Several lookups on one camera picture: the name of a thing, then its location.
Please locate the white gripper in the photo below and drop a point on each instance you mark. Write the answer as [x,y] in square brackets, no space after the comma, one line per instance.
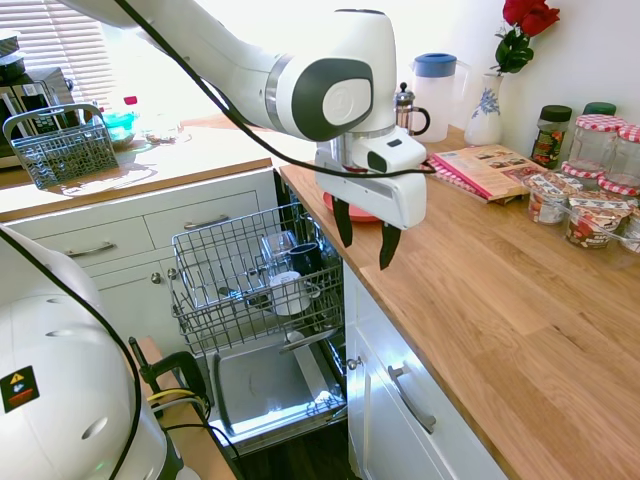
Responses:
[400,200]

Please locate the pink round plate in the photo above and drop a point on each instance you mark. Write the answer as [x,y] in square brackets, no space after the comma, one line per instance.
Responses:
[357,214]

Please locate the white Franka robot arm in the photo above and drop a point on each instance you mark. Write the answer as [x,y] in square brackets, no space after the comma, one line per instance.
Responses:
[250,65]

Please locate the steel dishwasher door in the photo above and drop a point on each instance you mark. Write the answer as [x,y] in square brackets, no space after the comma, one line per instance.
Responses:
[265,385]

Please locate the dark blue mug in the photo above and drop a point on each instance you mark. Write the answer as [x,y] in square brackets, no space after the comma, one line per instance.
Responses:
[305,257]

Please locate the clear drinking glass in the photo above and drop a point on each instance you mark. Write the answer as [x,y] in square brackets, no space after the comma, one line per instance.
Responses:
[277,247]

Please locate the white mug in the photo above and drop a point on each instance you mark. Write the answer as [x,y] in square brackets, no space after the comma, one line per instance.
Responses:
[290,297]

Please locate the glass french press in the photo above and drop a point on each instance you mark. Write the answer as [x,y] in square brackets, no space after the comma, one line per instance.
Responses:
[407,112]

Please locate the silver cabinet knob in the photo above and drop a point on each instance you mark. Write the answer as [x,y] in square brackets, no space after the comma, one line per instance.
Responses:
[156,277]
[172,273]
[354,363]

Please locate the open pink cookbook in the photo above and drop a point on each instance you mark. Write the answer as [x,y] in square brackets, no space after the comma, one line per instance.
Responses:
[485,167]

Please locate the white pitcher with blue lid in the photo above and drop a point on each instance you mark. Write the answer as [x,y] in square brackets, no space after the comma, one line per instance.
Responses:
[440,95]

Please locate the white kitchen cabinet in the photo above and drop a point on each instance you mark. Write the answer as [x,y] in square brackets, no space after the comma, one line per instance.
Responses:
[125,235]
[390,425]

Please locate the coffee jar with black lid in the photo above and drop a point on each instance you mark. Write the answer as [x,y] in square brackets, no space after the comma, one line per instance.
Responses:
[550,140]

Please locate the glass jar with gingham lid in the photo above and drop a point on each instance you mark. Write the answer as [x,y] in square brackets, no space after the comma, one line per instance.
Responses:
[620,187]
[627,155]
[580,172]
[595,142]

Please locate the black clamp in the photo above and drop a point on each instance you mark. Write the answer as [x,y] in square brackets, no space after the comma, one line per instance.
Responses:
[170,370]

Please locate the jar with green lid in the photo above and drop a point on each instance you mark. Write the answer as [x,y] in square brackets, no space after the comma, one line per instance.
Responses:
[599,107]

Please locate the red roses with leaves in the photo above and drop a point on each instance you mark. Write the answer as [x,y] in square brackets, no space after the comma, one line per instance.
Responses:
[525,20]

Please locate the green bowl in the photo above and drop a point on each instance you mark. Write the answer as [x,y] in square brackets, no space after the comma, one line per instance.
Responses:
[120,127]

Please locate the wooden mounting board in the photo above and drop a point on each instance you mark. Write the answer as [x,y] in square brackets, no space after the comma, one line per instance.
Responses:
[200,450]

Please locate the grey plastic cutlery basket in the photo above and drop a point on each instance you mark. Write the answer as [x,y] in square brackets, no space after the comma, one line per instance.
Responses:
[65,150]

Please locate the silver coffee machine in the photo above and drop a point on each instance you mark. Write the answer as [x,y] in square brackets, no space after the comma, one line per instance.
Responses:
[30,100]

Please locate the white window blind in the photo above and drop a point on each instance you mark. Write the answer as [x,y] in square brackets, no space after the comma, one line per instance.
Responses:
[55,45]

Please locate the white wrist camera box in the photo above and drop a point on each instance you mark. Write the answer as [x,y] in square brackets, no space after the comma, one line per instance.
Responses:
[395,150]

